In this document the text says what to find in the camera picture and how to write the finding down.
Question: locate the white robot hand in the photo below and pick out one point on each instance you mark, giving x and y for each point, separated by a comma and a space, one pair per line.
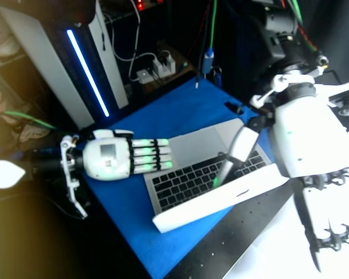
308, 139
104, 160

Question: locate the silver laptop with apple logo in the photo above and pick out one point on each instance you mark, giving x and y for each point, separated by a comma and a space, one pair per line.
197, 180

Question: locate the blue table cloth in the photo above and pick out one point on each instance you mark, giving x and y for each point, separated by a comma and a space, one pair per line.
128, 232

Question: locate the small white power adapter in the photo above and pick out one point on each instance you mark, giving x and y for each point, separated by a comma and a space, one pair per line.
144, 76

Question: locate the dark curtain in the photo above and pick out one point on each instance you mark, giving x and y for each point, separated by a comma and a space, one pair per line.
343, 35

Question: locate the white power strip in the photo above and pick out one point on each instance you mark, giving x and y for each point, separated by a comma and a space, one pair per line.
164, 64

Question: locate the white tower with blue light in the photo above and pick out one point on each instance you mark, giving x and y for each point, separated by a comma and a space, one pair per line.
46, 58

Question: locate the pale shoe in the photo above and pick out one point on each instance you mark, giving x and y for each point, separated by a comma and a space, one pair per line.
3, 43

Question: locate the black device with red lights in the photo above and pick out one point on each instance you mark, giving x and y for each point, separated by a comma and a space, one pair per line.
141, 4

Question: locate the wrist camera on white mount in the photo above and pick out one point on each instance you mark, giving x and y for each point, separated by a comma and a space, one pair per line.
344, 107

